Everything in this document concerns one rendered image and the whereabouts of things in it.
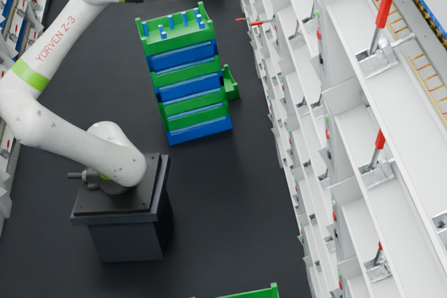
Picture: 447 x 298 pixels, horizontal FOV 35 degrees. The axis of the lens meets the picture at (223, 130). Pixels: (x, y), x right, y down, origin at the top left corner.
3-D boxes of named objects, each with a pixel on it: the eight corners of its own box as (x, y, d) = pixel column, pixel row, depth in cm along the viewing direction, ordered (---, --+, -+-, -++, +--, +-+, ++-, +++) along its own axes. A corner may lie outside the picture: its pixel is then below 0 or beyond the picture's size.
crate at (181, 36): (146, 56, 292) (141, 40, 288) (139, 34, 308) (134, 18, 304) (215, 38, 295) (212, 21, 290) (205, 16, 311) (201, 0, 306)
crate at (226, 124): (169, 146, 321) (165, 132, 317) (161, 121, 337) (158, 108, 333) (232, 128, 324) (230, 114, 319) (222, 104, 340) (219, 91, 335)
